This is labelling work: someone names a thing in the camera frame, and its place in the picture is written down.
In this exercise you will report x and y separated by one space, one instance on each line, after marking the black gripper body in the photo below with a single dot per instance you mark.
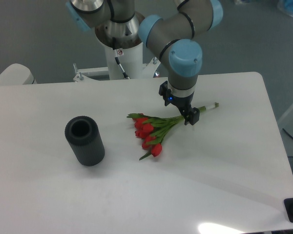
182 103

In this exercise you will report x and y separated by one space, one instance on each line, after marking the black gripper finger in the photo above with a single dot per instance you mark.
191 115
165 92

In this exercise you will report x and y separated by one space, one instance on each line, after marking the red tulip bouquet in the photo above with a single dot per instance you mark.
153 130

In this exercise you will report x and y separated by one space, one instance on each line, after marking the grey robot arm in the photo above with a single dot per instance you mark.
170 40

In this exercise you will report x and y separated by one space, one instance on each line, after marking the black ribbed cylindrical vase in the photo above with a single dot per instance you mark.
83 136

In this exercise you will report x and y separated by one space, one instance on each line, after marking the white rounded chair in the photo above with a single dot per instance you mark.
16 74

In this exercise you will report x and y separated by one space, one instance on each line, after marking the white metal base frame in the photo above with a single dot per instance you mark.
149 70

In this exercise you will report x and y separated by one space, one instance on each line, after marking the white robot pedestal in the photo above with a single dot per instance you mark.
122 45

